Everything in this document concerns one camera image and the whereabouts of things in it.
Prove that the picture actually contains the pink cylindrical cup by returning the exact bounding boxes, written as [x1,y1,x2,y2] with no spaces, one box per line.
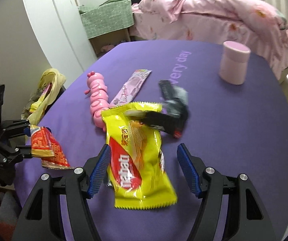
[219,41,251,85]

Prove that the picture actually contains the yellow trash bag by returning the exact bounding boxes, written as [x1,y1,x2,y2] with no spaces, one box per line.
[20,68,66,125]

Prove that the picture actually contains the green checked cloth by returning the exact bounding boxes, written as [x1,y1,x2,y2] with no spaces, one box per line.
[78,0,134,39]

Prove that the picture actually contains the yellow red wafer bag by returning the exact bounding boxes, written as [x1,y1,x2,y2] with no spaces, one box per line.
[101,102,177,209]

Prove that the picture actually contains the wooden bedside table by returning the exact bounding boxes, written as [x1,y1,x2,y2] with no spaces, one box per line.
[89,28,131,57]

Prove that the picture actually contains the black grey wrapper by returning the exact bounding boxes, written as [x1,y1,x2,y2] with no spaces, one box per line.
[125,80,189,138]

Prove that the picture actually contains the pink caterpillar toy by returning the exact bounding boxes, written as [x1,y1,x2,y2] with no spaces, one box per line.
[85,71,109,132]

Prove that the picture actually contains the pink floral bed duvet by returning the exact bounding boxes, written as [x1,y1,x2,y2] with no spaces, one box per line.
[130,0,288,78]

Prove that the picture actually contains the pink slippers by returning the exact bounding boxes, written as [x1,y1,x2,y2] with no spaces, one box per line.
[100,45,115,53]

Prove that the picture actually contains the pink long stick wrapper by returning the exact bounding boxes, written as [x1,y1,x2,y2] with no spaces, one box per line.
[109,69,152,108]

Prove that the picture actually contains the red snack wrapper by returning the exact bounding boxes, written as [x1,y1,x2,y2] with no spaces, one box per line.
[30,125,73,170]

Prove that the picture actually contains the purple table mat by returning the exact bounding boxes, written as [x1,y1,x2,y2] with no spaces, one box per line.
[13,40,288,240]

